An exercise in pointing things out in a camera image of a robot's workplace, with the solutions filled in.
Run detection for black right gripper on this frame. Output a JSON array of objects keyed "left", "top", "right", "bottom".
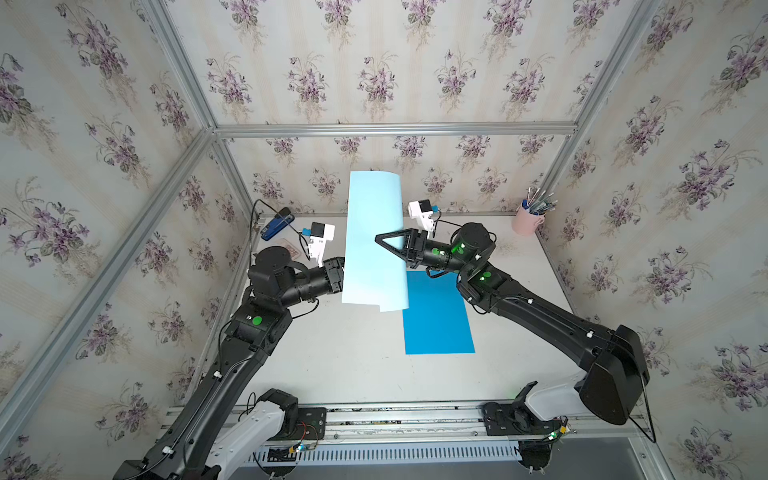
[{"left": 378, "top": 232, "right": 476, "bottom": 280}]

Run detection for light blue paper sheet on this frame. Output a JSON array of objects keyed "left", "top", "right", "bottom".
[{"left": 342, "top": 171, "right": 409, "bottom": 312}]

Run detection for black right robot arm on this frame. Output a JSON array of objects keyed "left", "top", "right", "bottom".
[{"left": 375, "top": 222, "right": 650, "bottom": 425}]

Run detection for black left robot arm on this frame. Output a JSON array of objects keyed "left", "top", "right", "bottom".
[{"left": 115, "top": 246, "right": 345, "bottom": 479}]

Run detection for pink desk calculator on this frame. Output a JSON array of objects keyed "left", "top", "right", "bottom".
[{"left": 281, "top": 242, "right": 306, "bottom": 261}]

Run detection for blue black stapler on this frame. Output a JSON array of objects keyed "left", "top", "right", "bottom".
[{"left": 260, "top": 207, "right": 295, "bottom": 241}]

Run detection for dark blue paper sheet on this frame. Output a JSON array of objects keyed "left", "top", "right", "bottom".
[{"left": 402, "top": 271, "right": 475, "bottom": 355}]

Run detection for pink pen cup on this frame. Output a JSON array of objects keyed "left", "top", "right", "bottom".
[{"left": 512, "top": 207, "right": 546, "bottom": 237}]

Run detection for pens in cup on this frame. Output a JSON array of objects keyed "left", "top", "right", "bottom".
[{"left": 521, "top": 187, "right": 558, "bottom": 215}]

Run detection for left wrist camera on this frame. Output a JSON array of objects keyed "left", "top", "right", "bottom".
[{"left": 301, "top": 222, "right": 335, "bottom": 267}]

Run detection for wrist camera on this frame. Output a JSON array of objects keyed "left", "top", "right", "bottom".
[
  {"left": 408, "top": 199, "right": 440, "bottom": 238},
  {"left": 301, "top": 222, "right": 335, "bottom": 267}
]

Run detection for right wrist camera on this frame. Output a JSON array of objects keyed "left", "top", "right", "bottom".
[{"left": 408, "top": 199, "right": 440, "bottom": 238}]

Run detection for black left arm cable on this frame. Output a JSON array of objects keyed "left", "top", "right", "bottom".
[{"left": 248, "top": 198, "right": 283, "bottom": 265}]

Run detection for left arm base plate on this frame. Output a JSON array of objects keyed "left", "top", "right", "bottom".
[{"left": 270, "top": 407, "right": 328, "bottom": 442}]

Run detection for aluminium mounting rail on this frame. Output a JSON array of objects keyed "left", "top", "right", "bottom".
[{"left": 161, "top": 397, "right": 637, "bottom": 448}]

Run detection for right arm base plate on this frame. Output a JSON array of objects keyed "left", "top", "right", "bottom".
[{"left": 481, "top": 402, "right": 564, "bottom": 438}]

